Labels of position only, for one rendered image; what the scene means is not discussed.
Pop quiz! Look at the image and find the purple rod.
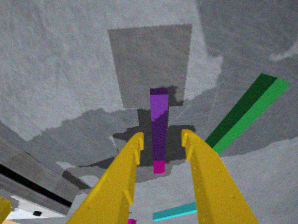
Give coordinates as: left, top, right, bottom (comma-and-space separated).
150, 88, 168, 161

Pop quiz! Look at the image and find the magenta rod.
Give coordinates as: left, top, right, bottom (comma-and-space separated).
153, 161, 165, 174
128, 219, 136, 224

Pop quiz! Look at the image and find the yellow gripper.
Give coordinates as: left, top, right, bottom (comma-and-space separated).
66, 129, 259, 224

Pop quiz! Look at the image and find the turquoise rod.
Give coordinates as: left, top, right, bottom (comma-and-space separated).
153, 202, 197, 221

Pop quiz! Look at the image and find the green rod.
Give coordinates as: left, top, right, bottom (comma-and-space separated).
205, 73, 291, 154

